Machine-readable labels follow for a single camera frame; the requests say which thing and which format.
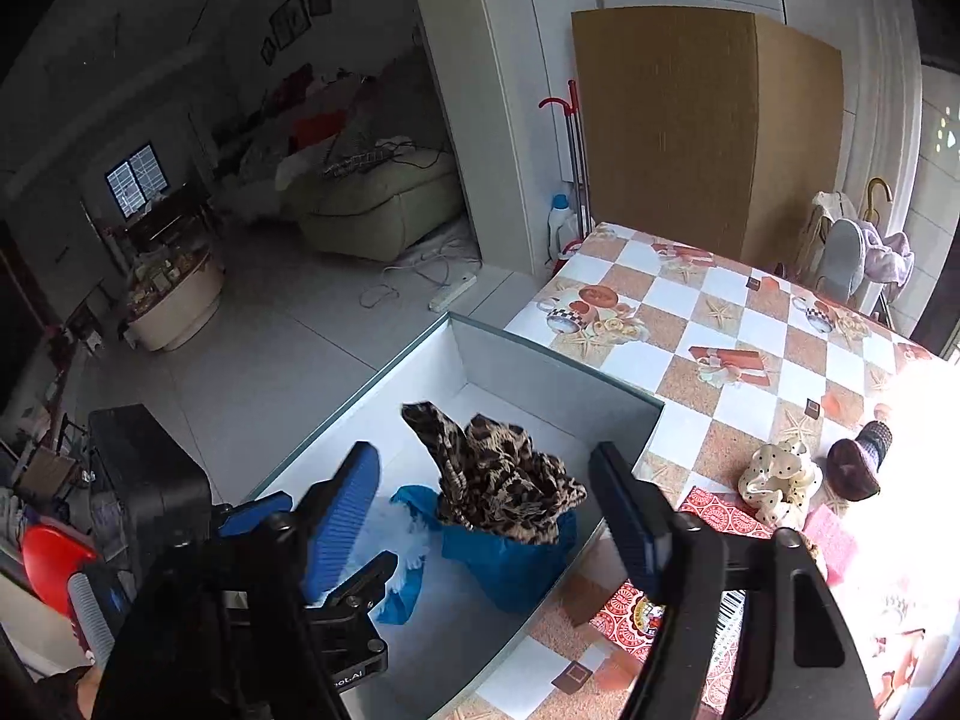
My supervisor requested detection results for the white cable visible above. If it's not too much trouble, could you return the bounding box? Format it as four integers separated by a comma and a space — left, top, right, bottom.
358, 236, 481, 310

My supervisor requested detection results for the cream sofa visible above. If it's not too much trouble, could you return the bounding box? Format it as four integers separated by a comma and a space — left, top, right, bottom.
210, 64, 466, 263

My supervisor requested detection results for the white storage box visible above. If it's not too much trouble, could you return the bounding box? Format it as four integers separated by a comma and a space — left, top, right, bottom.
225, 311, 666, 720

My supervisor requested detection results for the white power strip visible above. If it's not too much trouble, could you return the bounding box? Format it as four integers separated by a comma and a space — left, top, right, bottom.
427, 274, 479, 312

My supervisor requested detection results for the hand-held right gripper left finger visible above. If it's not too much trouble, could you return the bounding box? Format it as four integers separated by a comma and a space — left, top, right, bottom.
94, 441, 382, 720

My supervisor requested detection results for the curved umbrella handle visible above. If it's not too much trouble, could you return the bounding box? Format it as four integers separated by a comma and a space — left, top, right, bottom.
862, 176, 895, 226

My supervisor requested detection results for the white polka dot scrunchie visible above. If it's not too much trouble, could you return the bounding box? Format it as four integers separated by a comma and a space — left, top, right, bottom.
737, 439, 824, 530

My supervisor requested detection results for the barred window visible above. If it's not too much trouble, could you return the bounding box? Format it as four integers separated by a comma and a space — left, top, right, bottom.
105, 141, 170, 215

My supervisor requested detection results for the large framed wall picture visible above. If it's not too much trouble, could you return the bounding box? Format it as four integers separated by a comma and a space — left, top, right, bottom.
270, 0, 307, 50

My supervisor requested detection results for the pink cloth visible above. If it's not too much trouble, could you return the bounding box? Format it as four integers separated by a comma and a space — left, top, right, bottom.
799, 502, 852, 578

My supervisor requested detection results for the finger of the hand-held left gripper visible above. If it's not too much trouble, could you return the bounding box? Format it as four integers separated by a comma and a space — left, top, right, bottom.
304, 551, 399, 620
217, 491, 291, 538

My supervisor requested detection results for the round cream coffee table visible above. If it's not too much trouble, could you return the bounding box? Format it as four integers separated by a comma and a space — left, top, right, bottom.
120, 247, 226, 353

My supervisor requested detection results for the leopard print scrunchie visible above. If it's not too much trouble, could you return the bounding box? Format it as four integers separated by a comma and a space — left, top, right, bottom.
401, 401, 590, 547

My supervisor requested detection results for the red patterned packet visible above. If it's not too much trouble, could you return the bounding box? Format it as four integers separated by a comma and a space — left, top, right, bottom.
589, 486, 773, 661

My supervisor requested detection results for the white detergent bottle blue cap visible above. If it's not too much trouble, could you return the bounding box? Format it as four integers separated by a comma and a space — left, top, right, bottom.
547, 193, 575, 248

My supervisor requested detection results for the light blue fluffy cloth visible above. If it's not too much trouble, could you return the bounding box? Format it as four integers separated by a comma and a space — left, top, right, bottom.
352, 499, 443, 593

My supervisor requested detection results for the brown cardboard sheet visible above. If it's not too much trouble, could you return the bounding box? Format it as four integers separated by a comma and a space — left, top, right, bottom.
570, 6, 845, 271

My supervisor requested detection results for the white chair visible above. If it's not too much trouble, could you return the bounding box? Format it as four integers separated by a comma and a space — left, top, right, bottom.
806, 191, 871, 308

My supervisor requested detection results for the red plastic stool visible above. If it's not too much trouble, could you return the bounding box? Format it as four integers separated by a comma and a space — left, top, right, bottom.
21, 523, 98, 616

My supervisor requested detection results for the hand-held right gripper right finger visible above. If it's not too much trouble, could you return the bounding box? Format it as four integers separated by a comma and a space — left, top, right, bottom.
589, 442, 878, 720

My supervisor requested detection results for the mop with red handle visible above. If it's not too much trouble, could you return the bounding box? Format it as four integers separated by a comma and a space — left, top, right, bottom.
538, 79, 593, 237

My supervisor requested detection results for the red cushion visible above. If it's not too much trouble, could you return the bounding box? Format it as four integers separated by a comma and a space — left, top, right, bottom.
289, 111, 347, 147

